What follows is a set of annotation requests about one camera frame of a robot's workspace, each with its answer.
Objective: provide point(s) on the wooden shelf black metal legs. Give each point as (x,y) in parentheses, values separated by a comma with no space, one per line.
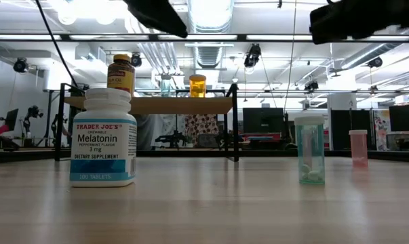
(156,105)

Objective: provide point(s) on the grey cloth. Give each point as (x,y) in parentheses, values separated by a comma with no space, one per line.
(150,132)

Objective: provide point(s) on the silver ventilation duct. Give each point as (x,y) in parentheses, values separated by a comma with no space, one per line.
(209,30)

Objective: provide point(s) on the black ceiling camera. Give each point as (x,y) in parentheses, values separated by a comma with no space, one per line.
(311,85)
(375,62)
(136,60)
(252,56)
(21,65)

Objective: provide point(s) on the black background robot arm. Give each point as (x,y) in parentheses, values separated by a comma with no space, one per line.
(172,139)
(33,115)

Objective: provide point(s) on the black partition panel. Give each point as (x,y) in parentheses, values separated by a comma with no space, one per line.
(351,128)

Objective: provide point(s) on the dotted patterned cloth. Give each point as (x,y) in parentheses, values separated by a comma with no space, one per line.
(200,123)

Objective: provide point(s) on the floral print panel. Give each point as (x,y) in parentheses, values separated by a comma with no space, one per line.
(382,130)

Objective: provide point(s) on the teal pill vial white cap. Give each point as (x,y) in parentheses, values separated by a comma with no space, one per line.
(311,152)
(165,88)

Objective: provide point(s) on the fish oil bottle yellow cap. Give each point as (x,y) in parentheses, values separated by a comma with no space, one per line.
(121,74)

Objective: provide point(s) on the black monitor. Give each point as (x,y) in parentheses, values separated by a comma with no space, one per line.
(262,120)
(405,117)
(11,119)

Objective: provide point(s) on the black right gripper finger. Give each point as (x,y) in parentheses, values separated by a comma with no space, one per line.
(336,20)

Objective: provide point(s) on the black aluminium rig frame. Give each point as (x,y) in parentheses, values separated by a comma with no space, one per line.
(275,153)

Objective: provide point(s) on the orange pill vial white cap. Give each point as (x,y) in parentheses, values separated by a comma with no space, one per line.
(197,88)

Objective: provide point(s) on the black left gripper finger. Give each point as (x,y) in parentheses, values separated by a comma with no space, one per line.
(156,15)

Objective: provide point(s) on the white melatonin bottle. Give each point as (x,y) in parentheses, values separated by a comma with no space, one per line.
(102,149)

